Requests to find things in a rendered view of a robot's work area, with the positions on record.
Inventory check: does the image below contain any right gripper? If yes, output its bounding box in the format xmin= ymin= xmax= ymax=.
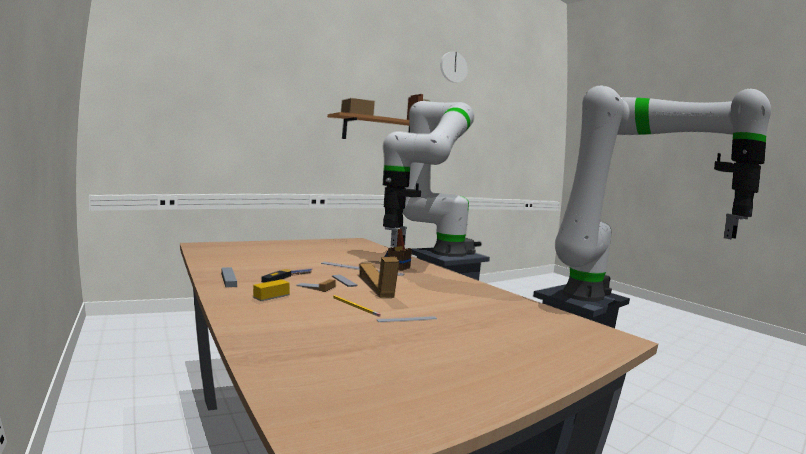
xmin=383 ymin=170 xmax=421 ymax=247

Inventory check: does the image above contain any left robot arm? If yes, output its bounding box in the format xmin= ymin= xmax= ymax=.
xmin=555 ymin=86 xmax=771 ymax=301

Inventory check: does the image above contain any yellow rectangular block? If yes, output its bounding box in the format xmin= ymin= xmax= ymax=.
xmin=253 ymin=280 xmax=290 ymax=301

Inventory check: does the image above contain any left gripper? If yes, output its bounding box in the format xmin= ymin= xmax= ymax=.
xmin=714 ymin=139 xmax=766 ymax=240

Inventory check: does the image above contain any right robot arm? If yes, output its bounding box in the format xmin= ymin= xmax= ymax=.
xmin=383 ymin=101 xmax=482 ymax=257

